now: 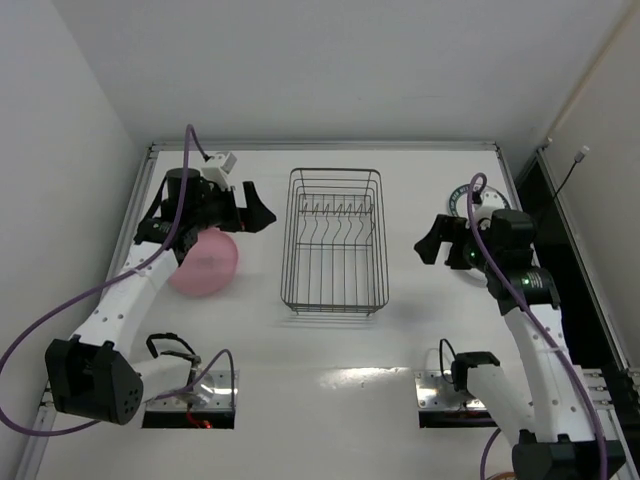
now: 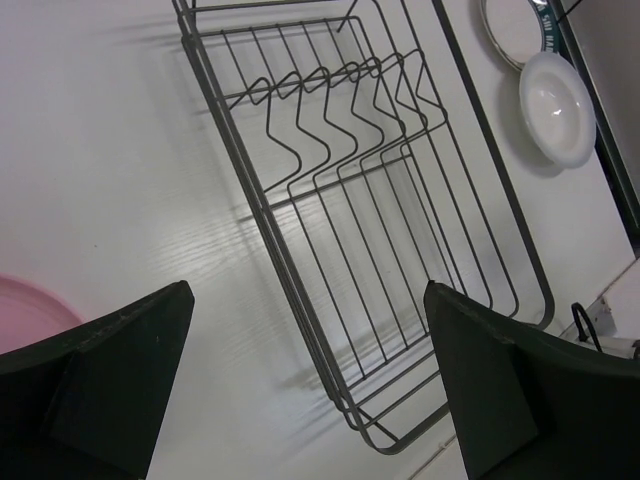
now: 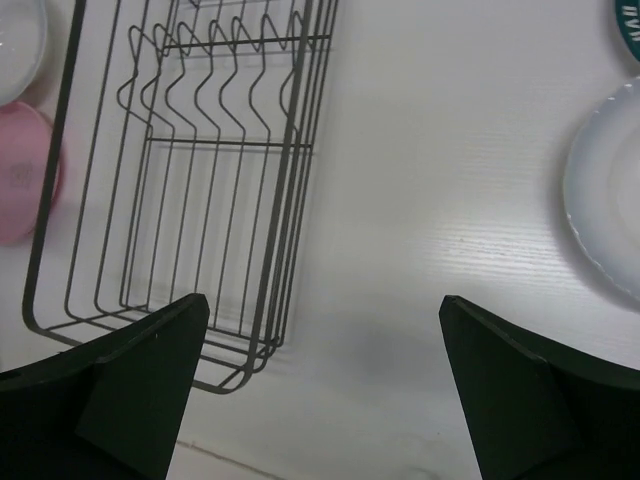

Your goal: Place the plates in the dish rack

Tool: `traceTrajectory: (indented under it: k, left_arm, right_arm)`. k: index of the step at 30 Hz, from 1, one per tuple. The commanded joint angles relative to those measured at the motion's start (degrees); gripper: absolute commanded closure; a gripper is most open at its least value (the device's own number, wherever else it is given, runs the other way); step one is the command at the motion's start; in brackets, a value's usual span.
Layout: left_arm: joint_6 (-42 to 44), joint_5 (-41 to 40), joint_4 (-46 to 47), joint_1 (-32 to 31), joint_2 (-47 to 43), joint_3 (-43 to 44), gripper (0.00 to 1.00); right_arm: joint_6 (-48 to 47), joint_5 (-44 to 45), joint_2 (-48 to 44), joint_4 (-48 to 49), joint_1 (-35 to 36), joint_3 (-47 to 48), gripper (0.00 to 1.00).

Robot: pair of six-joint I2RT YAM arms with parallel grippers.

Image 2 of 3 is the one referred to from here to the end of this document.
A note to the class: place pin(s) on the white deep plate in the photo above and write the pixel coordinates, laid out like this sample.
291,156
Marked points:
557,110

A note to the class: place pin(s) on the grey wire dish rack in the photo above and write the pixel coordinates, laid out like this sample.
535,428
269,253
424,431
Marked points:
370,170

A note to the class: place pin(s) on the aluminium table frame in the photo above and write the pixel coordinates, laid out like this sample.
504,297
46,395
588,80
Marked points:
601,40

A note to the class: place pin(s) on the green rimmed white plate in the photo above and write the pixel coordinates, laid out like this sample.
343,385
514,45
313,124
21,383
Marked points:
520,29

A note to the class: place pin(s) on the pink plastic plate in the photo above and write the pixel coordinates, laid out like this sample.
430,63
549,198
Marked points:
30,313

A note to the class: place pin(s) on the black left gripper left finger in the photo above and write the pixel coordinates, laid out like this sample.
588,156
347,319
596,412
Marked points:
89,403

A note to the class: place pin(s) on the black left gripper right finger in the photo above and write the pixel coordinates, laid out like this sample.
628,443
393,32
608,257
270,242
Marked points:
527,404

